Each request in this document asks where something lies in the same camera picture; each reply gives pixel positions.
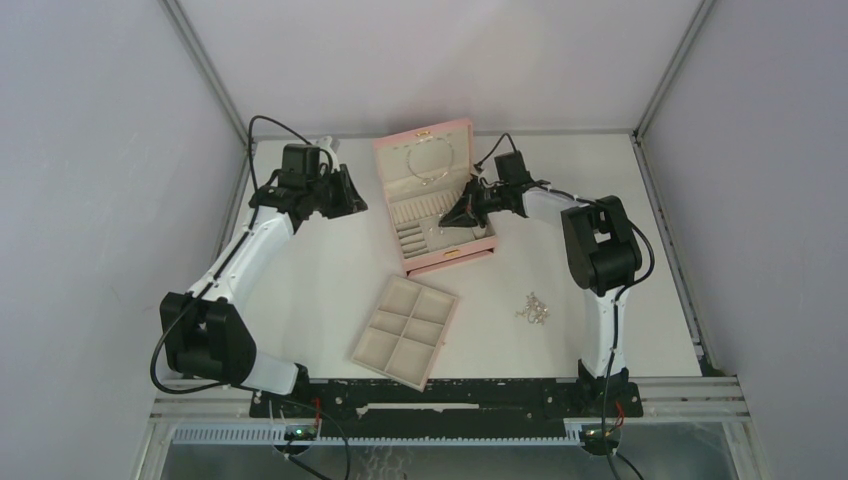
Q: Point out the black mounting base plate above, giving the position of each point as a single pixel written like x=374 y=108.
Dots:
x=461 y=409

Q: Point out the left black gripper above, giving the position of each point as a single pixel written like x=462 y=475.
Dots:
x=350 y=201

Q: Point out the beige six-compartment tray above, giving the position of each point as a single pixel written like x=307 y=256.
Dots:
x=403 y=336

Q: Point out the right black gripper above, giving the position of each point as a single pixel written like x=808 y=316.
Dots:
x=468 y=211

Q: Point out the pink jewelry box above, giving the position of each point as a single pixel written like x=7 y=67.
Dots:
x=423 y=172

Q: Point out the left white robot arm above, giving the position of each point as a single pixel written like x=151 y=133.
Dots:
x=205 y=333

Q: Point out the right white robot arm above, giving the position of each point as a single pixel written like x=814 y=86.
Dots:
x=602 y=253

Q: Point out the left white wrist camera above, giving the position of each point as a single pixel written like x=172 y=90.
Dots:
x=328 y=145

